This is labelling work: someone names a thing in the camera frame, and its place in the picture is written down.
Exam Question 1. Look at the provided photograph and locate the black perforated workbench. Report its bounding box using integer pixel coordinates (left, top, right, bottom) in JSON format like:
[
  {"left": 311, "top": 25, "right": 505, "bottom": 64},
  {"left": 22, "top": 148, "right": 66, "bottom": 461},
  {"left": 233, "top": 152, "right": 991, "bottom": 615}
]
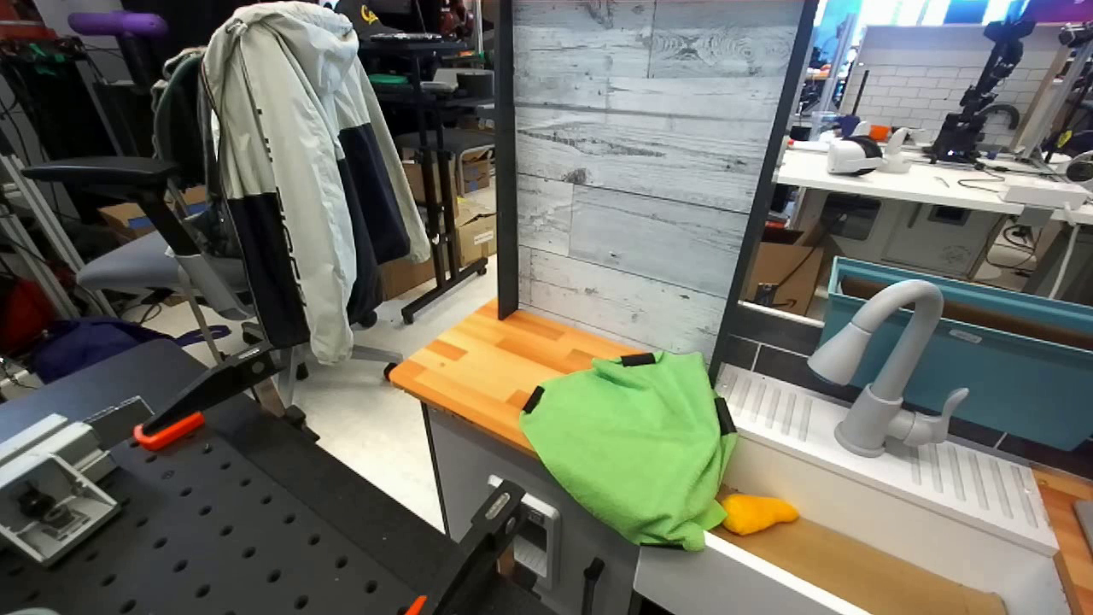
[{"left": 0, "top": 396, "right": 451, "bottom": 615}]

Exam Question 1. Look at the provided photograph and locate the green cloth bag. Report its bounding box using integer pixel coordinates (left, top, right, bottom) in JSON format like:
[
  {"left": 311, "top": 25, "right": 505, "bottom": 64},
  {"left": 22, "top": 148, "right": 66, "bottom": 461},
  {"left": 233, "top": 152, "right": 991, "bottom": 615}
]
[{"left": 519, "top": 353, "right": 738, "bottom": 551}]

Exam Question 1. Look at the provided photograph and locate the grey office chair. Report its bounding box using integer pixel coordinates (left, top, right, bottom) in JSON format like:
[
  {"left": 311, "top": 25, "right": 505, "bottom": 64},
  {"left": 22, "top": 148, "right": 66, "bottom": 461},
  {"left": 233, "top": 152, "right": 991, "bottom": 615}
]
[{"left": 23, "top": 48, "right": 258, "bottom": 327}]

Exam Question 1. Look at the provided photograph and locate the white and navy jacket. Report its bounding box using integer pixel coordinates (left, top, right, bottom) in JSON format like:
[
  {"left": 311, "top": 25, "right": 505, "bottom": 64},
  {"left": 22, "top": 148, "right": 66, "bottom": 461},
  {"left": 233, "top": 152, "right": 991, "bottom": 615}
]
[{"left": 202, "top": 0, "right": 431, "bottom": 364}]

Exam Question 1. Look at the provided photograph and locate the white kitchen cabinet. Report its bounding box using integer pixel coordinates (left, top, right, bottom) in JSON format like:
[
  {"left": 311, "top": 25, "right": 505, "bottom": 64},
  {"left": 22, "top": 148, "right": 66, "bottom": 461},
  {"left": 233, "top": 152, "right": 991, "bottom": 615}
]
[{"left": 428, "top": 405, "right": 694, "bottom": 615}]

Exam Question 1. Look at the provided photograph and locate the black orange clamp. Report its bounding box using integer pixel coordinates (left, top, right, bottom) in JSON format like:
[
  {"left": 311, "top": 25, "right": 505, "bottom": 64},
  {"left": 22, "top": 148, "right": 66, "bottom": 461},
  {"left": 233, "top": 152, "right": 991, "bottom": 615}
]
[{"left": 131, "top": 348, "right": 282, "bottom": 452}]

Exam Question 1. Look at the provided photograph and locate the grey wood backsplash panel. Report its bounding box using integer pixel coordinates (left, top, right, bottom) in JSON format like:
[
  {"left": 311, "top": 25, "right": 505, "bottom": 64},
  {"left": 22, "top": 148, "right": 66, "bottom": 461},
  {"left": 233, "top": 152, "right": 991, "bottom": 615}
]
[{"left": 508, "top": 0, "right": 819, "bottom": 354}]

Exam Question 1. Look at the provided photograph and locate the teal plastic bin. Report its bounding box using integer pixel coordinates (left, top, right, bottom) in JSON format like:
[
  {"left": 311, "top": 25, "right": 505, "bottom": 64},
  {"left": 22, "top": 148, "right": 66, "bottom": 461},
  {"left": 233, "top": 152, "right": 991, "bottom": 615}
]
[{"left": 825, "top": 255, "right": 1093, "bottom": 452}]

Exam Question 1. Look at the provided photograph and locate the white background table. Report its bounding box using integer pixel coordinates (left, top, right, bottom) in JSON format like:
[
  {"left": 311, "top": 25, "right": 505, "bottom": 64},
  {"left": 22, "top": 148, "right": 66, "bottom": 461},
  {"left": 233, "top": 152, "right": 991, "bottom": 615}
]
[{"left": 773, "top": 135, "right": 1093, "bottom": 299}]

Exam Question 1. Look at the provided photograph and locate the yellow sponge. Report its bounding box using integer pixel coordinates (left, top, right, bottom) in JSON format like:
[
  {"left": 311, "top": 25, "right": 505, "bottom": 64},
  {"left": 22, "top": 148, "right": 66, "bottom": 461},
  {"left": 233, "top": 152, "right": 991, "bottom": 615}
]
[{"left": 720, "top": 492, "right": 800, "bottom": 537}]

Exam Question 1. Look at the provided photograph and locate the cardboard box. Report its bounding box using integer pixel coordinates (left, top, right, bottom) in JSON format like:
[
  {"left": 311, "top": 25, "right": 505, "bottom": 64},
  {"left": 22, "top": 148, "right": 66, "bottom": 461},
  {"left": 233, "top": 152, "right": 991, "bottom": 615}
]
[{"left": 745, "top": 244, "right": 825, "bottom": 313}]

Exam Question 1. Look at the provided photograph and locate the silver metal bracket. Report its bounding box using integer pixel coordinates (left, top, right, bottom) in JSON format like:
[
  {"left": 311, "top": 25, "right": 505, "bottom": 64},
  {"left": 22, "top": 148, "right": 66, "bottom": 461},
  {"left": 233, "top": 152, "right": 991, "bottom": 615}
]
[{"left": 0, "top": 396, "right": 152, "bottom": 567}]

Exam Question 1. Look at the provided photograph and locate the background black robot arm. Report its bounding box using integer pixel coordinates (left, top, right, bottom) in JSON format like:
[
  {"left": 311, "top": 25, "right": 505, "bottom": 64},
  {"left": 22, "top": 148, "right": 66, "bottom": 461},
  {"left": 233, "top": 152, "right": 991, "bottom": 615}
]
[{"left": 927, "top": 11, "right": 1035, "bottom": 165}]

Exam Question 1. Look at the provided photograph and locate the grey tap faucet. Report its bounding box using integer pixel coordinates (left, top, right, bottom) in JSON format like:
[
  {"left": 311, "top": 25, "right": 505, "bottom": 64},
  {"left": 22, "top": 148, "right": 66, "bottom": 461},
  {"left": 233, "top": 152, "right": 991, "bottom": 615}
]
[{"left": 808, "top": 279, "right": 971, "bottom": 458}]

